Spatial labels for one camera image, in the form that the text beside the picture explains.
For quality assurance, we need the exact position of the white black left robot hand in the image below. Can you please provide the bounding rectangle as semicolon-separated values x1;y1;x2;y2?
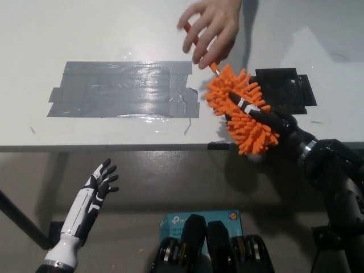
59;158;119;247

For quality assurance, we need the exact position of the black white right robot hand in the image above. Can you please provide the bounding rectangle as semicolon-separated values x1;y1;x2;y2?
228;90;317;156

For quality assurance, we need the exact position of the bare person hand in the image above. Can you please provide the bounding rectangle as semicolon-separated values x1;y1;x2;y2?
176;0;243;71

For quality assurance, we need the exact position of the orange microfibre duster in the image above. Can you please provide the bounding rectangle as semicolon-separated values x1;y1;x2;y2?
183;22;281;156

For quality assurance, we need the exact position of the black tape patch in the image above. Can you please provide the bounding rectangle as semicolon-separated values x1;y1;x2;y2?
250;67;317;115

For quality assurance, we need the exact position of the black table foot plate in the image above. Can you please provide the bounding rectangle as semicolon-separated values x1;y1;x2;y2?
311;226;342;251
48;221;65;249

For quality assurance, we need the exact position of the black table leg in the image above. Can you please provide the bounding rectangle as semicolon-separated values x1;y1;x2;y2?
0;189;54;251

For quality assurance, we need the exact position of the small black tape strip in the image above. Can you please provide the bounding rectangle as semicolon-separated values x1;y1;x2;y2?
206;141;231;151

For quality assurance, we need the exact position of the teal router box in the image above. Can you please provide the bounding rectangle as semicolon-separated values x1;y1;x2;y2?
159;210;243;254

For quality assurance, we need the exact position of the grey duct tape patch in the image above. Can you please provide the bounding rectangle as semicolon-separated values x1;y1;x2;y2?
47;60;201;119

